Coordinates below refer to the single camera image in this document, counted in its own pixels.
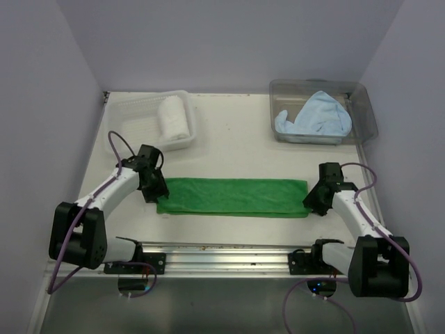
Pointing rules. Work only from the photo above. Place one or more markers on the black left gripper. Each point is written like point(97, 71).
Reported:
point(151, 196)

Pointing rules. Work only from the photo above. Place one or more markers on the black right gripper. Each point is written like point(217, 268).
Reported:
point(309, 200)

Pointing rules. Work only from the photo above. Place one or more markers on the white towel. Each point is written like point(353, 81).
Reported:
point(172, 119)

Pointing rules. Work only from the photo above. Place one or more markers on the white plastic basket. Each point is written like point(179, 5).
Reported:
point(135, 116)

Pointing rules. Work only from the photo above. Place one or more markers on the green towel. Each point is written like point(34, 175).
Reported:
point(263, 198)

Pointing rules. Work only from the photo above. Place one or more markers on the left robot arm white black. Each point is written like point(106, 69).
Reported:
point(78, 233)

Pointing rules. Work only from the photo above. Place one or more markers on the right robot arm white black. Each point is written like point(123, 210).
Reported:
point(377, 266)

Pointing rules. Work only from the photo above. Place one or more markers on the light blue towel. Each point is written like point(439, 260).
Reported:
point(321, 115)

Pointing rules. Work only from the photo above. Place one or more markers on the grey transparent plastic bin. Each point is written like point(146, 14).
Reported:
point(292, 94)

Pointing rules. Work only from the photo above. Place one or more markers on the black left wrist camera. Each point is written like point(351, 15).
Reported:
point(150, 156)

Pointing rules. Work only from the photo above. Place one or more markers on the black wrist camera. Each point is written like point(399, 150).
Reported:
point(150, 156)
point(330, 173)

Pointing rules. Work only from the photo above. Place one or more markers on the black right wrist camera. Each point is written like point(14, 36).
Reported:
point(330, 173)

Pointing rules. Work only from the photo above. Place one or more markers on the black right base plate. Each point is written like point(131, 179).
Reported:
point(301, 263)

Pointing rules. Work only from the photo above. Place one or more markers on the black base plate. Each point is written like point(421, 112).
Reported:
point(301, 263)
point(147, 263)

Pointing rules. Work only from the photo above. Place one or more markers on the aluminium mounting rail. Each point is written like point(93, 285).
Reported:
point(216, 261)

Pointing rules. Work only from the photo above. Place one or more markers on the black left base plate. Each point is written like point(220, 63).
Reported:
point(147, 263)

